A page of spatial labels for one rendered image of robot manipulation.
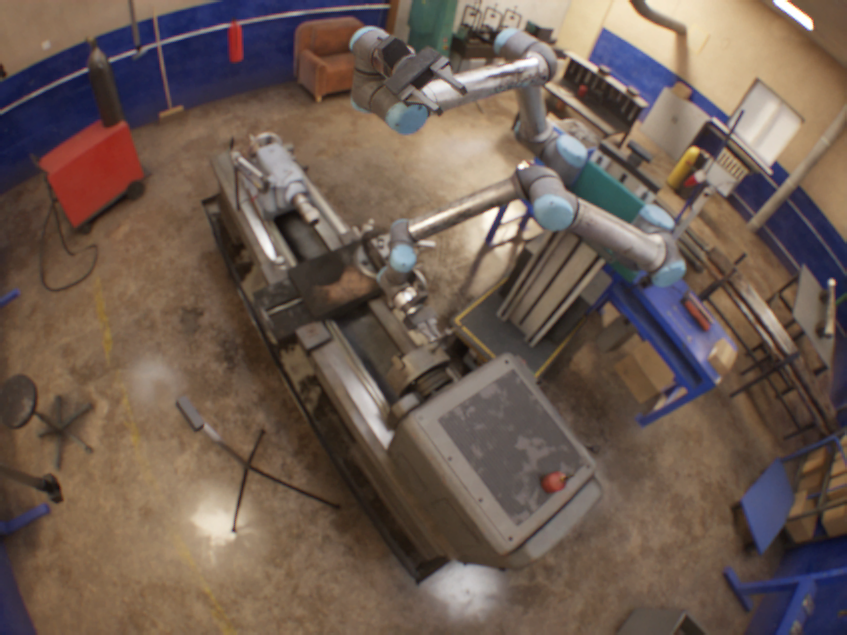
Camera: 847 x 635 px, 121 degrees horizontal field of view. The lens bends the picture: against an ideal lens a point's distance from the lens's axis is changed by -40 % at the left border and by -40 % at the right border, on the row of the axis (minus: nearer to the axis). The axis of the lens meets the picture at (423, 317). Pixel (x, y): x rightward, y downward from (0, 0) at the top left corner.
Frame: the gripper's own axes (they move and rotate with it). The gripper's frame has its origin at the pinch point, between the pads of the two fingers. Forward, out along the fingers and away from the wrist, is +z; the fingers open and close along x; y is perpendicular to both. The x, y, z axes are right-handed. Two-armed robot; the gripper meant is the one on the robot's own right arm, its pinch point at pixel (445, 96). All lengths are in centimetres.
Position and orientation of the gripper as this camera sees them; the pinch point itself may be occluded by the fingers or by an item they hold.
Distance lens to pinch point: 85.2
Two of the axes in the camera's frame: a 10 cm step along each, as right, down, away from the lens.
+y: 3.8, 1.2, 9.2
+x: -7.3, 6.5, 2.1
